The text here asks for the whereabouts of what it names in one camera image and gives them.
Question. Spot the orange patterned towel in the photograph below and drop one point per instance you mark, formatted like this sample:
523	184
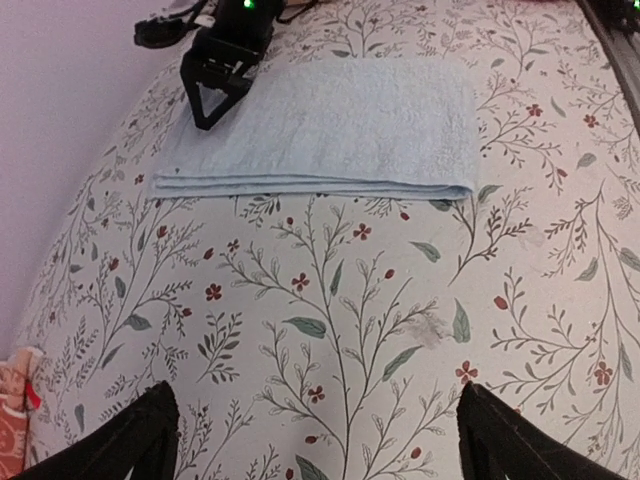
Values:
18	398

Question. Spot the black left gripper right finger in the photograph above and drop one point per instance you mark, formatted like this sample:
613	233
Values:
496	442

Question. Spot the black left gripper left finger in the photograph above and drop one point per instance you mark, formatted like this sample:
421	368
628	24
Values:
140	442

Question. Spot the light blue terry towel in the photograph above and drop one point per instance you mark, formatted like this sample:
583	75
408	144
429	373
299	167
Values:
399	128

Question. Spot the aluminium front rail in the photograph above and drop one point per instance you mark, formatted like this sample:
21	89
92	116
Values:
616	25

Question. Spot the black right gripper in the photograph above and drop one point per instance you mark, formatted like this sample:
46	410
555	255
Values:
214	69

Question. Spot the floral table cover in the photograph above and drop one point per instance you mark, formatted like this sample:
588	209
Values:
330	338

